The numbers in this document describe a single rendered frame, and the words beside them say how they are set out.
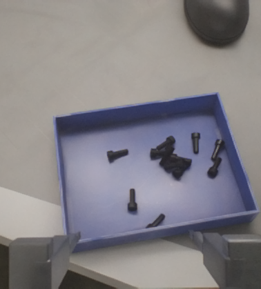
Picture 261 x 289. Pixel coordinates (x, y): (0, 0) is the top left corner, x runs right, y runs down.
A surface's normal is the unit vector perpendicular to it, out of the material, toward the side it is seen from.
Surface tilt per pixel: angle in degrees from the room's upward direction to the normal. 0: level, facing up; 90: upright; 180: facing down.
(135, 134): 0
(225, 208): 0
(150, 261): 0
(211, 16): 49
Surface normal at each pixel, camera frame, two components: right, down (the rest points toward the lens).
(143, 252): 0.00, -0.48
